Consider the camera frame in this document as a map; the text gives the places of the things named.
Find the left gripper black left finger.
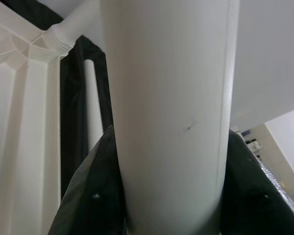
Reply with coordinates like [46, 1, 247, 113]
[49, 125, 128, 235]

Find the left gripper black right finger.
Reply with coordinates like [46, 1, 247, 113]
[220, 129, 294, 235]

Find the white plastic table top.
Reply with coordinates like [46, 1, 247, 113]
[0, 14, 76, 235]

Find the white plastic table leg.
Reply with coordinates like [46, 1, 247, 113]
[98, 0, 240, 235]
[84, 58, 104, 154]
[47, 0, 103, 57]

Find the black cloth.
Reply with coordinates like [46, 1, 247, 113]
[4, 0, 116, 196]

